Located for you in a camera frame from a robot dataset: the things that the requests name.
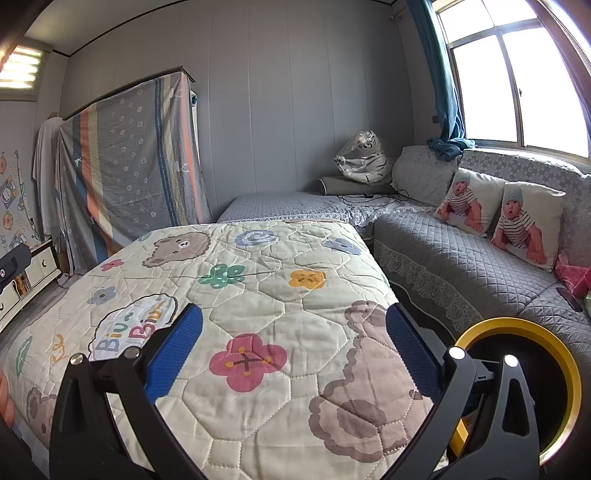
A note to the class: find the window blind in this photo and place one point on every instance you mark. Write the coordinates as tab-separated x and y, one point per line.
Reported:
21	69

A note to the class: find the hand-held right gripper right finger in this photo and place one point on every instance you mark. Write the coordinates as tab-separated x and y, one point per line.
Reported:
413	353

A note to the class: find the blue curtain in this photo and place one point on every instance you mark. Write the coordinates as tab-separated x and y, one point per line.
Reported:
438	83

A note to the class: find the grey quilted sofa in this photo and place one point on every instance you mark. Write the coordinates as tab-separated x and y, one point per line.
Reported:
438	249

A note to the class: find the grey pillow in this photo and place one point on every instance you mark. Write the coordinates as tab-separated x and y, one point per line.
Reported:
332	184

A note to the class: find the hanging grey cloth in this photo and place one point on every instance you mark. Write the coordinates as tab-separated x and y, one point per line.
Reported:
46	175

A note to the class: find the yellow trash bin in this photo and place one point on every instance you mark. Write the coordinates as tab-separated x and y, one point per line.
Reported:
549	392

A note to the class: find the printed bear blanket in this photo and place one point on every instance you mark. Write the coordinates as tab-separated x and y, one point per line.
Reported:
277	314

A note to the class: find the cartoon wall sticker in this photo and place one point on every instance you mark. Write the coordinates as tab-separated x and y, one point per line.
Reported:
11	207

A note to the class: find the dark phone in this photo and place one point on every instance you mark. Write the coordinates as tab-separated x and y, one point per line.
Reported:
570	299

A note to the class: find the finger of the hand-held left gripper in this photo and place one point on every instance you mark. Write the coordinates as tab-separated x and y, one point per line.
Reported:
14	267

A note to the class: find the pink cloth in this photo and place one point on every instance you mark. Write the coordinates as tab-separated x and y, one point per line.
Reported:
575	277

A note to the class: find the window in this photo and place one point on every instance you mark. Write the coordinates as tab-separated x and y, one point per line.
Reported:
480	92

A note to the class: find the grey quilted back cushion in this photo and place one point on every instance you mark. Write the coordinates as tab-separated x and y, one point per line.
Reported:
420	173

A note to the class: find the white TV cabinet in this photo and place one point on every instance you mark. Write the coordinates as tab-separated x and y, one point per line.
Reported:
41	270

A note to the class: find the plush tiger in plastic bag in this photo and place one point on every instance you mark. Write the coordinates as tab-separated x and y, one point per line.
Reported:
364	159

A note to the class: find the person's left hand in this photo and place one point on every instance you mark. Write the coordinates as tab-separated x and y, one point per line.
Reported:
4	401

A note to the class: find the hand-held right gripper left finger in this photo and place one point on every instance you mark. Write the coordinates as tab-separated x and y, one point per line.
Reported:
175	355

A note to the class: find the baby print pillow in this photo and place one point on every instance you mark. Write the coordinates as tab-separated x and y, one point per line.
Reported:
526	221
466	198

